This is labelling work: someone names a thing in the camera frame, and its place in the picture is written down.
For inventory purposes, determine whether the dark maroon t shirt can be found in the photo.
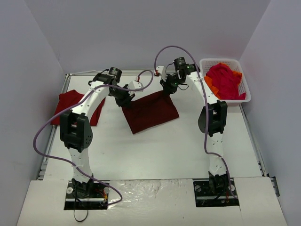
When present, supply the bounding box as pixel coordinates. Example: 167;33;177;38
122;91;179;134

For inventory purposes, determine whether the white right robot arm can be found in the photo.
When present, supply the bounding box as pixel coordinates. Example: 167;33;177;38
155;57;229;194

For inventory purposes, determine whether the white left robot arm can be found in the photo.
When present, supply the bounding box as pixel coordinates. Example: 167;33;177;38
60;67;143;197

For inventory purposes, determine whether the crimson pink t shirt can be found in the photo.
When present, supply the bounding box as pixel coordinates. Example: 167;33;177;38
206;62;246;100

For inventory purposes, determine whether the folded red t shirt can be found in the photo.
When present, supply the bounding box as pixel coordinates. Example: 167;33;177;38
55;90;105;127

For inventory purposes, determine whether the white plastic laundry basket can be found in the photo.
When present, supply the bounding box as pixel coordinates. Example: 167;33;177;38
199;58;251;106

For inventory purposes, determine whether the orange t shirt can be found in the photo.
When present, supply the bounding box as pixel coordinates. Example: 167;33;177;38
204;70;243;99

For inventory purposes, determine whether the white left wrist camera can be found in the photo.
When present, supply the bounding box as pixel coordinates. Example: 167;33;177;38
128;78;144;93

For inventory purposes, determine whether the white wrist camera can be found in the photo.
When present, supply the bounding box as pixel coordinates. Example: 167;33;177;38
128;78;144;93
154;66;170;82

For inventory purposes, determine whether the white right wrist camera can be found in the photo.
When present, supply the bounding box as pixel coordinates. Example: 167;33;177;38
154;66;170;82

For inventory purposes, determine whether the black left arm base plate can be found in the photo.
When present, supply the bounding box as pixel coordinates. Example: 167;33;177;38
64;181;110;210

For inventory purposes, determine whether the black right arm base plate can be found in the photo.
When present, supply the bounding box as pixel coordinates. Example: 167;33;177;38
193;179;239;208

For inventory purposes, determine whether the thin black cable loop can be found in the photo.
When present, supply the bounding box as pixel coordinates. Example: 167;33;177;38
73;204;89;223

